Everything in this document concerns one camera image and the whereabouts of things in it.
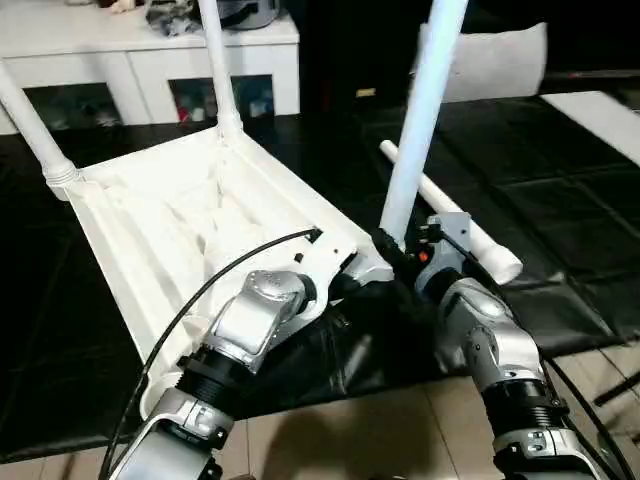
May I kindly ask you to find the white plastic table leg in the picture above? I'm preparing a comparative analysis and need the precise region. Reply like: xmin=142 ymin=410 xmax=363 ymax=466
xmin=378 ymin=140 xmax=524 ymax=286
xmin=0 ymin=60 xmax=83 ymax=191
xmin=197 ymin=0 xmax=245 ymax=136
xmin=378 ymin=0 xmax=469 ymax=253

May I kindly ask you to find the white plastic table top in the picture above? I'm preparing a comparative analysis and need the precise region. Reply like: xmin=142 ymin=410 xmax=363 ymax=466
xmin=60 ymin=125 xmax=396 ymax=421

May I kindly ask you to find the black work mat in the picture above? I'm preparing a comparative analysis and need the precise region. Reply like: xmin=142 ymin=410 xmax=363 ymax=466
xmin=0 ymin=95 xmax=640 ymax=466

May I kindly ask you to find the grey pillow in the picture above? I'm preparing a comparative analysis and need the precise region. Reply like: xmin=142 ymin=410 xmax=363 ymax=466
xmin=415 ymin=22 xmax=549 ymax=104

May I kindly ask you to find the white flat board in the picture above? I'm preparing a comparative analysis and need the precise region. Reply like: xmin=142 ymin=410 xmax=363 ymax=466
xmin=540 ymin=90 xmax=640 ymax=169

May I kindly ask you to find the black metal bar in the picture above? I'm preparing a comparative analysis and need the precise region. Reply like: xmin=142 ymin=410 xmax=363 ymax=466
xmin=592 ymin=370 xmax=640 ymax=406

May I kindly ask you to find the grey black bag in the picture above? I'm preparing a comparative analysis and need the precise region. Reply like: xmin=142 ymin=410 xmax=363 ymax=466
xmin=145 ymin=0 xmax=286 ymax=36

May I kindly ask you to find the white cabinet with glass doors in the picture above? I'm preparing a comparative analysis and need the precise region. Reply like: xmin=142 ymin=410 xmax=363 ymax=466
xmin=0 ymin=0 xmax=301 ymax=136

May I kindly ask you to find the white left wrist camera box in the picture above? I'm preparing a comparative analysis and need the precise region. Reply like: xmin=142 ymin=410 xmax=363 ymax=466
xmin=285 ymin=232 xmax=396 ymax=326

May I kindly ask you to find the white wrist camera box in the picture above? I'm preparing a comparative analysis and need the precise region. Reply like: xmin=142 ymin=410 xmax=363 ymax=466
xmin=285 ymin=232 xmax=396 ymax=326
xmin=420 ymin=212 xmax=473 ymax=271

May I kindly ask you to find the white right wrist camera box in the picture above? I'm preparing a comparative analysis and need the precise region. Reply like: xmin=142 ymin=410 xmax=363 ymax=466
xmin=420 ymin=212 xmax=473 ymax=271

